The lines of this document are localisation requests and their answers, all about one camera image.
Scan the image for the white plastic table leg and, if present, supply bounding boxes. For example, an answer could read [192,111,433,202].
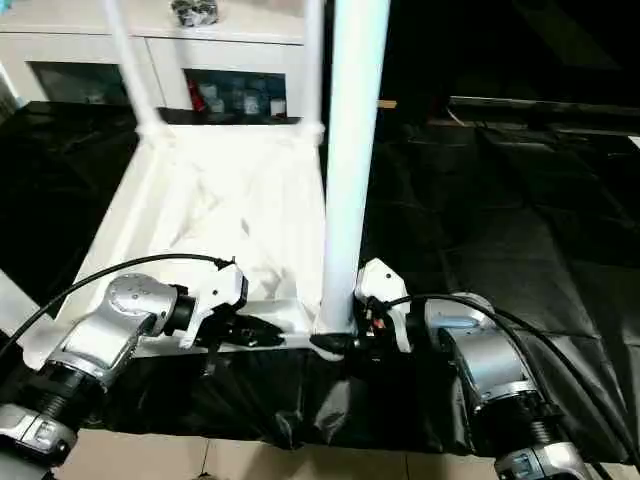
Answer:
[100,0,169,143]
[312,0,392,337]
[0,270,43,339]
[301,0,329,141]

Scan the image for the white plastic table top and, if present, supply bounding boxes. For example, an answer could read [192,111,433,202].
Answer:
[18,120,373,373]

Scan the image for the black work mat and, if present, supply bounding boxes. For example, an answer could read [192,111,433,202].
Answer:
[0,100,640,466]

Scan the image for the dark low shelf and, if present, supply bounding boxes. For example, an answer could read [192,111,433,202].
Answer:
[448,95,640,127]

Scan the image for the white cabinet with glass doors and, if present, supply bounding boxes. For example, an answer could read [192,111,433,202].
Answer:
[0,0,327,121]

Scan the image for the shiny ornament on cabinet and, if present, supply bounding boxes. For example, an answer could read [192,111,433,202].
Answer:
[170,0,221,29]

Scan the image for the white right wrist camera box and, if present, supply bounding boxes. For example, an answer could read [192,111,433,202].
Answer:
[354,257,414,355]

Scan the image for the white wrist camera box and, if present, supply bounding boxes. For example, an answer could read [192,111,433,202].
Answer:
[178,262,250,351]
[354,257,414,355]

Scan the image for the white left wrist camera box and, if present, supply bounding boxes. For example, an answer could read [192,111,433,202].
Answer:
[178,262,250,351]

